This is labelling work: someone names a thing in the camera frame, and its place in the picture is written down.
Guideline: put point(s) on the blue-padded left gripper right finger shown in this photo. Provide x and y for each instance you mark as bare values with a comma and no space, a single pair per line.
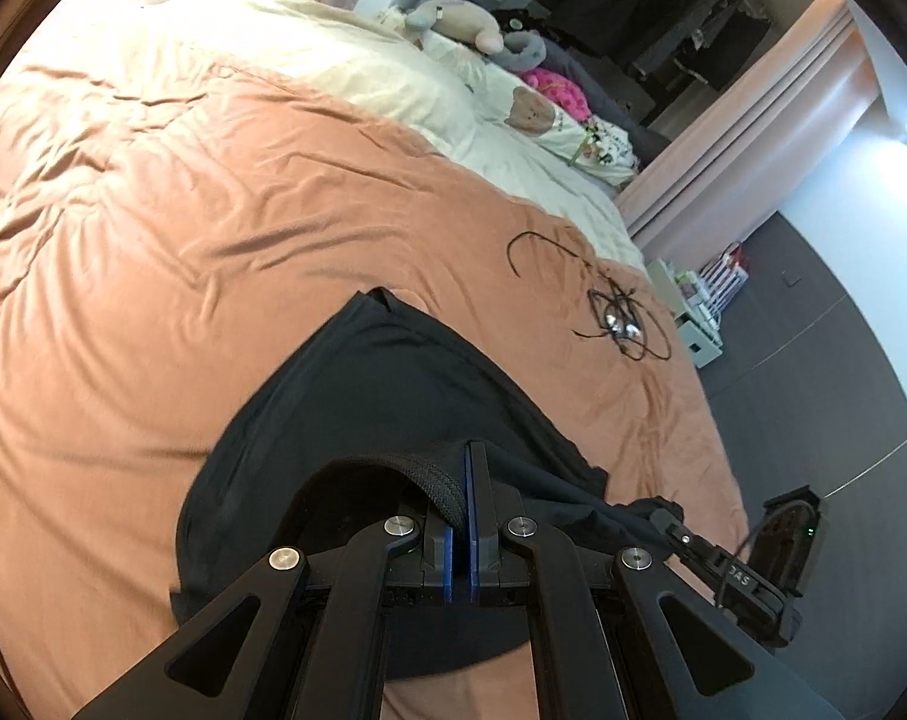
618,635

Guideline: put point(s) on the beige plush toy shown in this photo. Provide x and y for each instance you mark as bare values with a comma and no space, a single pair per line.
460,20

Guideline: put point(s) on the cream bear pillow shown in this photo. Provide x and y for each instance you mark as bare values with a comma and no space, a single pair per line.
506,99

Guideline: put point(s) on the striped paper bag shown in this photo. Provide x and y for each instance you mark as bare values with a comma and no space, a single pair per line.
724,276

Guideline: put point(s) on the orange-brown bed blanket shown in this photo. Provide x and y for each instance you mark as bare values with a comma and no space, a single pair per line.
165,242

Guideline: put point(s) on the pink curtain right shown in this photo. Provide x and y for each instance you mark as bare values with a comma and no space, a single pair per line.
726,173

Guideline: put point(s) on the white patterned cloth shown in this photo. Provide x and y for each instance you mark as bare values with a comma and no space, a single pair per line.
606,146

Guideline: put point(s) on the white bedside cabinet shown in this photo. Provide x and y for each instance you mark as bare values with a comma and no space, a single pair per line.
697,329

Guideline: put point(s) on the black pants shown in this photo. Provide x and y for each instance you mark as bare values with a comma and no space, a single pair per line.
372,414

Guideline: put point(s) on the pink plush item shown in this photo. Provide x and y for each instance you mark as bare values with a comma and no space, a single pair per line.
559,90

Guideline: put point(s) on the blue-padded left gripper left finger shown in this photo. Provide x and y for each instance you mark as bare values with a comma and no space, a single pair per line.
297,636

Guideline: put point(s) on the grey plush toy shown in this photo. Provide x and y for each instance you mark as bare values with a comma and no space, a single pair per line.
523,51

